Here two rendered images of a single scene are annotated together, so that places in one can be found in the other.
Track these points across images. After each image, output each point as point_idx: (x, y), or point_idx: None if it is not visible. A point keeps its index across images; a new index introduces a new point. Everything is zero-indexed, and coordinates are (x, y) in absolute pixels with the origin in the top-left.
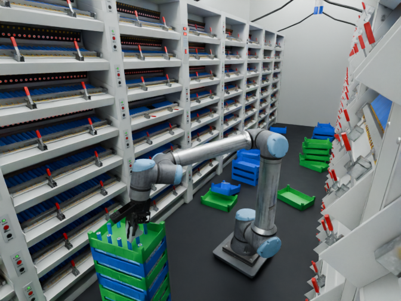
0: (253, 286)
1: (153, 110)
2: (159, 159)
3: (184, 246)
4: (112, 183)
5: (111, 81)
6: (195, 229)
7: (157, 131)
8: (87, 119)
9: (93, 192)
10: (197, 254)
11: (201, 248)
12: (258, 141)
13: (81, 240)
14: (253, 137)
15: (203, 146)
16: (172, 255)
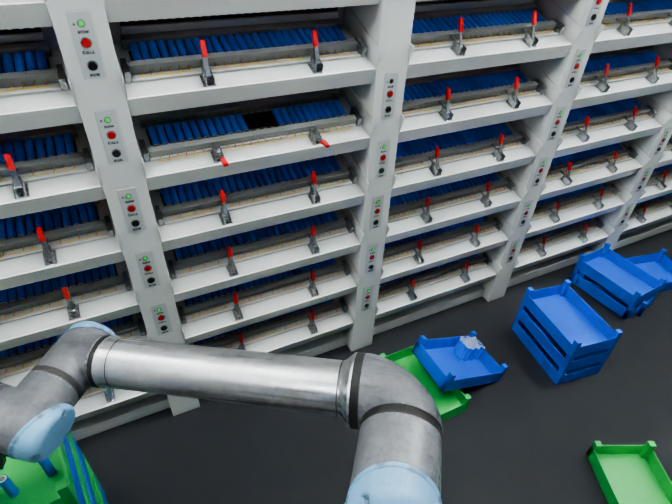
0: None
1: (251, 134)
2: (45, 358)
3: (256, 466)
4: (107, 292)
5: (64, 61)
6: (311, 434)
7: (275, 182)
8: (44, 140)
9: (58, 300)
10: (264, 503)
11: (283, 495)
12: (358, 438)
13: (16, 385)
14: (362, 408)
15: (190, 361)
16: (219, 472)
